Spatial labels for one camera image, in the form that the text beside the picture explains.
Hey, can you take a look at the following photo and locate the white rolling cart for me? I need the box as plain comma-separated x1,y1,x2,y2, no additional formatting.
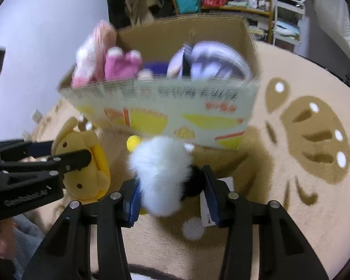
273,0,306,47

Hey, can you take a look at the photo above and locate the pink plush bear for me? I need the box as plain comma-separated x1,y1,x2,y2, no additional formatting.
104,47,143,81

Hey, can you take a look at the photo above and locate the yellow bear plush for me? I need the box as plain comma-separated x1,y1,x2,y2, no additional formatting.
51,117,110,204

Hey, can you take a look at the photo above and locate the black magazine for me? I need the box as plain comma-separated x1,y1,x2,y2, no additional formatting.
200,176,235,228

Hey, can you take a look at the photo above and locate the pale pink plush toy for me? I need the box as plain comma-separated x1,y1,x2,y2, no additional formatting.
71,21,117,88

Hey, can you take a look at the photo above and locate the white fluffy plush toy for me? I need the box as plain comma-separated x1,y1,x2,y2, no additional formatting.
126,135,205,242

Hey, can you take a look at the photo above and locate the person's left hand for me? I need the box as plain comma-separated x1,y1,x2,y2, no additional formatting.
0,218,16,260

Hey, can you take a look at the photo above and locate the beige trench coat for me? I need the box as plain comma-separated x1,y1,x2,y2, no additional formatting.
125,0,163,26

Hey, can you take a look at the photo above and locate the purple haired doll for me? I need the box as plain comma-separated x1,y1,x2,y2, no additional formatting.
137,41,253,80

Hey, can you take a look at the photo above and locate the wooden bookshelf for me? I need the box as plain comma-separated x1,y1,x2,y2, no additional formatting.
172,0,274,44

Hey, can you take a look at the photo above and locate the beige patterned carpet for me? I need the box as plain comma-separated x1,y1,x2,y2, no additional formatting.
32,42,350,279

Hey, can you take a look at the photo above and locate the open cardboard box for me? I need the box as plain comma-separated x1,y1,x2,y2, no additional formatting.
59,14,260,151

